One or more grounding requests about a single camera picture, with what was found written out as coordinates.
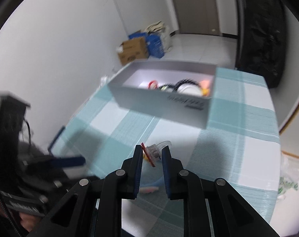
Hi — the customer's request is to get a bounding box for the clear keychain with red tag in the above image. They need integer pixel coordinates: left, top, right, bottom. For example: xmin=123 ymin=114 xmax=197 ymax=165
xmin=141 ymin=141 xmax=172 ymax=167

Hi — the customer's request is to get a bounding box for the black spiral hair tie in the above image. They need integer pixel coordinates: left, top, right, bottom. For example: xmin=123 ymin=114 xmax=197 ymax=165
xmin=158 ymin=83 xmax=176 ymax=93

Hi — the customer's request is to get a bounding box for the red round badge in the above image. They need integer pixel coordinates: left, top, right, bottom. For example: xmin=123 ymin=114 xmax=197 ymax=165
xmin=147 ymin=80 xmax=158 ymax=90

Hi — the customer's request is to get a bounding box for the black bead bracelet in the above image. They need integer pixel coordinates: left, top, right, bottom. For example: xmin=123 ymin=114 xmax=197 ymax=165
xmin=174 ymin=78 xmax=201 ymax=93

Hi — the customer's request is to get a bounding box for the pink pig figurine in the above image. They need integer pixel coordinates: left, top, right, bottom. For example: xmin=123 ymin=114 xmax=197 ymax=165
xmin=199 ymin=80 xmax=211 ymax=96

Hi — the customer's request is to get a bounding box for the person left hand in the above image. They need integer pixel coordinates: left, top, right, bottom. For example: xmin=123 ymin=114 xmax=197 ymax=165
xmin=19 ymin=212 xmax=42 ymax=232

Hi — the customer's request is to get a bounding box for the light blue round dish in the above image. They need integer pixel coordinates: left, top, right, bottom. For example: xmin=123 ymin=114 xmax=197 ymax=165
xmin=139 ymin=162 xmax=164 ymax=194

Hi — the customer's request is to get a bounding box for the grey cardboard phone box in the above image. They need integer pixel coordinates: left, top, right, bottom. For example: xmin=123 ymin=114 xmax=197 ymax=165
xmin=108 ymin=60 xmax=217 ymax=128

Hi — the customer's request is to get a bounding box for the teal plaid tablecloth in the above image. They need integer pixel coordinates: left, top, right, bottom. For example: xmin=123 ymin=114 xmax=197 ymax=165
xmin=50 ymin=67 xmax=281 ymax=237

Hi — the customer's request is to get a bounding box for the white round object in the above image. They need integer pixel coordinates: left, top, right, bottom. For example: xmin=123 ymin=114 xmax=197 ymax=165
xmin=177 ymin=84 xmax=202 ymax=97

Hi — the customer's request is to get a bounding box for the brown cardboard box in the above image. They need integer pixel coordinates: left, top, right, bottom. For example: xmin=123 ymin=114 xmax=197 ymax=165
xmin=116 ymin=37 xmax=149 ymax=66

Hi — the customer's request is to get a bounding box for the blue paper bag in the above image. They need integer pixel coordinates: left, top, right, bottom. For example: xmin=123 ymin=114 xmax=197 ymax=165
xmin=128 ymin=32 xmax=164 ymax=58

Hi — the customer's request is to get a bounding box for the white plastic bag green print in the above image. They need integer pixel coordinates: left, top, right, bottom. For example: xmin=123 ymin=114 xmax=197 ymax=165
xmin=277 ymin=155 xmax=299 ymax=200

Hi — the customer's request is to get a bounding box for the black coat rack stand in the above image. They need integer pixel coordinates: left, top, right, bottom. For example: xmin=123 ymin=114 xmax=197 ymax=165
xmin=235 ymin=0 xmax=246 ymax=69

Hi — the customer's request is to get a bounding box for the grey brown door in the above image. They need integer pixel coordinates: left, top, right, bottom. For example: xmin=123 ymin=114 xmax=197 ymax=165
xmin=172 ymin=0 xmax=221 ymax=36

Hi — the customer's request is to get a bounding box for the black cable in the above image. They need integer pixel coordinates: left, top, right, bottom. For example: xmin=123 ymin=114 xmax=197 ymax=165
xmin=21 ymin=118 xmax=34 ymax=154

